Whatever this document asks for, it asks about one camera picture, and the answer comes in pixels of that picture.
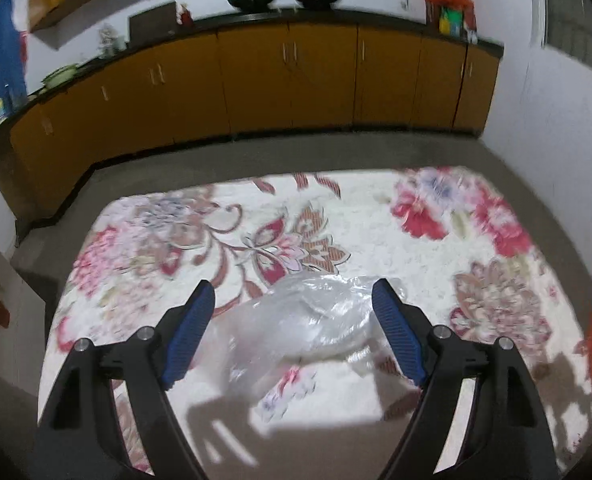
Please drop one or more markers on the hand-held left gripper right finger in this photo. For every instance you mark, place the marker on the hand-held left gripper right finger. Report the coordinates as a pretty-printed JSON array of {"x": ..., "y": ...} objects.
[{"x": 398, "y": 340}]

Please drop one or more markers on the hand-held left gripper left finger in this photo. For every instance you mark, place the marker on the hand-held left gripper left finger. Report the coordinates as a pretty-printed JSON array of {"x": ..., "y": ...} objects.
[{"x": 188, "y": 340}]

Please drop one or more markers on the black kitchen countertop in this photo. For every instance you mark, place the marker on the black kitchen countertop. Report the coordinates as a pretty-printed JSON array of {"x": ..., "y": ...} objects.
[{"x": 376, "y": 22}]

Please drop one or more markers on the floral blanket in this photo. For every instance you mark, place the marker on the floral blanket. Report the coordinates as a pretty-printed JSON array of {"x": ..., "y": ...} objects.
[{"x": 366, "y": 220}]

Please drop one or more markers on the glass jar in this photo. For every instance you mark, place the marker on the glass jar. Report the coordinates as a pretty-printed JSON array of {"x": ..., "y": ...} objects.
[{"x": 110, "y": 40}]

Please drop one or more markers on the brown cutting board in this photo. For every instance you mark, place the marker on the brown cutting board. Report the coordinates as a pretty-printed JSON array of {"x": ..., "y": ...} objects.
[{"x": 151, "y": 21}]

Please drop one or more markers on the green box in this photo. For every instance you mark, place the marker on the green box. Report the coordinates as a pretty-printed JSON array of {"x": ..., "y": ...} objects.
[{"x": 451, "y": 20}]

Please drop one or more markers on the clear plastic bag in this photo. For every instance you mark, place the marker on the clear plastic bag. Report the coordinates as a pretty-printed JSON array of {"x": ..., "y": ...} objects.
[{"x": 301, "y": 325}]

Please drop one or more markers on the orange base kitchen cabinets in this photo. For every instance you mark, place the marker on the orange base kitchen cabinets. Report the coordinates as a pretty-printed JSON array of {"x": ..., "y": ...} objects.
[{"x": 286, "y": 80}]

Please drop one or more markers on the red bottle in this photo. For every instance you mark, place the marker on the red bottle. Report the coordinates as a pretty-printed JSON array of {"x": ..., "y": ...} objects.
[{"x": 184, "y": 16}]

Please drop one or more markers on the green pot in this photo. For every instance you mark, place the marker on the green pot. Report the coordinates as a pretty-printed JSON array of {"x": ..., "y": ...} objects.
[{"x": 63, "y": 75}]

